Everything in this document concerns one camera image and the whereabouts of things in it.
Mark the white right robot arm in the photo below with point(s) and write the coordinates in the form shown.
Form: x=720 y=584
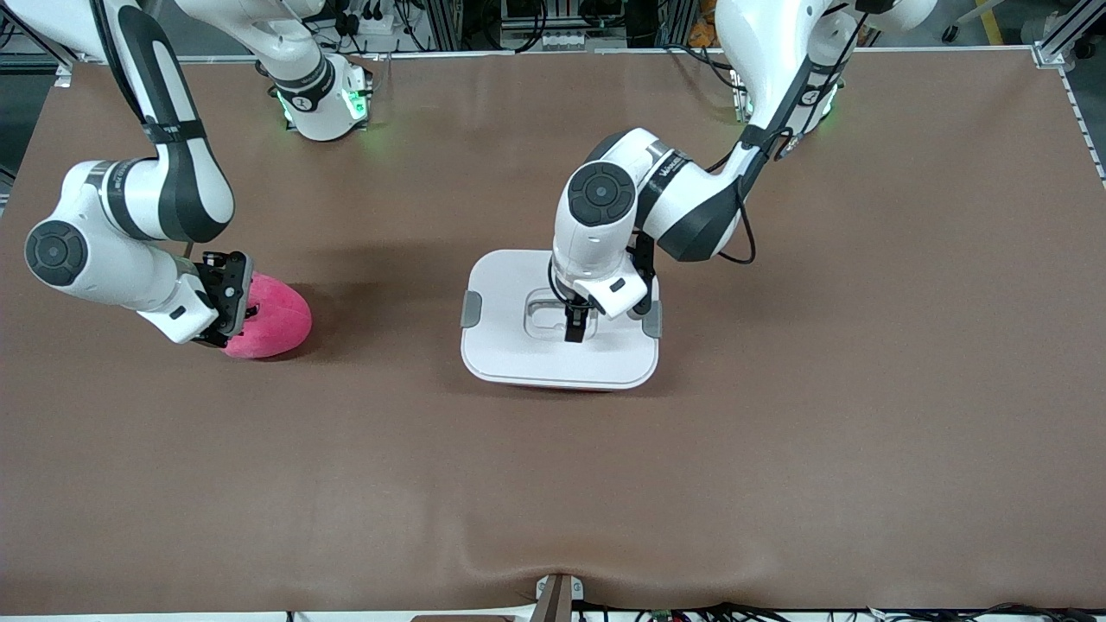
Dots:
x=173 y=190

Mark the brown table mat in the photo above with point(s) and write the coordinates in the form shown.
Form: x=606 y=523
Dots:
x=259 y=475

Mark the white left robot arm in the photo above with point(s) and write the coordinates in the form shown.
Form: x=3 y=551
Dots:
x=691 y=199

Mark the white power strip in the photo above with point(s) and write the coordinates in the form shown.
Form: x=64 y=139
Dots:
x=371 y=24

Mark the brown camera mount bracket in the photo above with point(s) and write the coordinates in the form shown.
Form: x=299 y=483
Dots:
x=557 y=600

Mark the white plastic box lid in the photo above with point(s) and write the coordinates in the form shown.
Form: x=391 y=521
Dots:
x=510 y=354

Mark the pink round plush toy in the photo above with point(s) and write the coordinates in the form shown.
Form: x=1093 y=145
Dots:
x=281 y=324

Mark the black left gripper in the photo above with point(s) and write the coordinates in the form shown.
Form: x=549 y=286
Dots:
x=575 y=326

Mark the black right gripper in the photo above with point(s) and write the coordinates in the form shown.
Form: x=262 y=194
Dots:
x=218 y=288

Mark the orange packaged goods pile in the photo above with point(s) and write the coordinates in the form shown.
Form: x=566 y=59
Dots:
x=704 y=34

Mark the background electronics rack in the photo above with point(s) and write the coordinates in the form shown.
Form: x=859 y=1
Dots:
x=553 y=39

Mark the aluminium frame profile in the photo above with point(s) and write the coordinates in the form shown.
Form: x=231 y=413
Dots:
x=62 y=76
x=1058 y=43

